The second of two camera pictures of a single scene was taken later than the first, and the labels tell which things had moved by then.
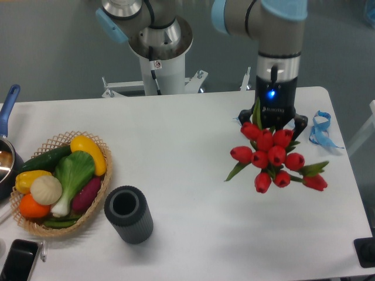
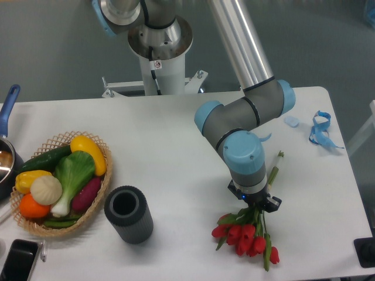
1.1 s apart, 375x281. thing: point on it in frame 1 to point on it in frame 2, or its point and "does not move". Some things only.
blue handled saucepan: [12, 164] does not move
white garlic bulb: [46, 189] does not move
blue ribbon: [319, 134] does not move
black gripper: [278, 103] to [262, 199]
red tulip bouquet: [269, 153] to [247, 230]
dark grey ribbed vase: [127, 208] does not move
